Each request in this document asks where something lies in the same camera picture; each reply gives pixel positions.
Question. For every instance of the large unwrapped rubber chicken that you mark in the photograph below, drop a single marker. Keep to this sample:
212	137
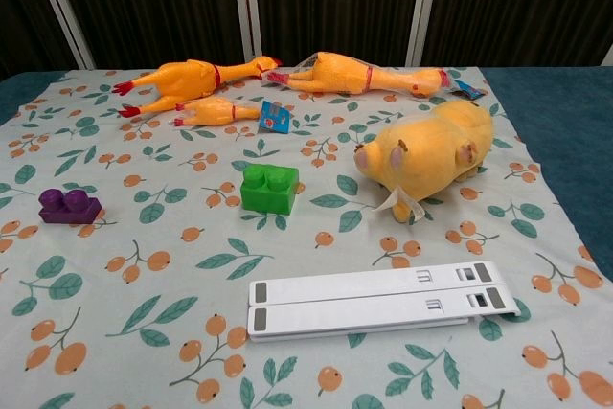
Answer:
184	81

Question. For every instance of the yellow plush pig toy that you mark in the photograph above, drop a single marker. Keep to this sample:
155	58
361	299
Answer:
431	155

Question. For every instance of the large bagged rubber chicken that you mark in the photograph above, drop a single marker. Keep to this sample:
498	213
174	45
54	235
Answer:
345	74

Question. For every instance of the small rubber chicken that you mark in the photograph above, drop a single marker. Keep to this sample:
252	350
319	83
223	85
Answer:
215	111

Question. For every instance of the blue product tag card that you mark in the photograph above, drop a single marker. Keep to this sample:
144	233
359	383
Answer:
275	117

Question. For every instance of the white partition frame post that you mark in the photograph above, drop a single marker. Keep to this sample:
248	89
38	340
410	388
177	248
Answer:
424	4
64	4
245	2

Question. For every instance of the white folding laptop stand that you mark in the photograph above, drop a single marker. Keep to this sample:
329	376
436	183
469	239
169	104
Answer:
364	301

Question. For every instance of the fruit and leaf patterned cloth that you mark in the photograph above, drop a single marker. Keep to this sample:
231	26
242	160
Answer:
191	256

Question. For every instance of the purple toy building block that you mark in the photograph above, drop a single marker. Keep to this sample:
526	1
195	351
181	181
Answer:
71	210

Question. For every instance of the green toy building block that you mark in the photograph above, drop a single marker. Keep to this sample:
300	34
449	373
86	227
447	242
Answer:
268	191

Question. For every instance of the dark product tag card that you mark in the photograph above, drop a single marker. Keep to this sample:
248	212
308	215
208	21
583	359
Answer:
467	89

